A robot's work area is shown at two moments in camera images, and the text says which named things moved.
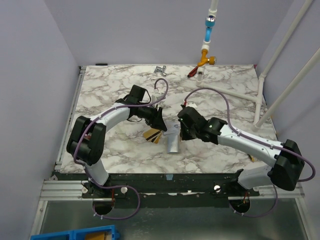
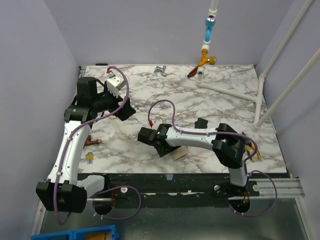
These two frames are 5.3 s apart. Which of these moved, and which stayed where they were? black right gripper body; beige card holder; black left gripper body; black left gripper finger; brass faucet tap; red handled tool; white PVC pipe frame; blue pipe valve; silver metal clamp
Moved: beige card holder; black right gripper body; black left gripper finger; black left gripper body
Stayed: red handled tool; silver metal clamp; blue pipe valve; brass faucet tap; white PVC pipe frame
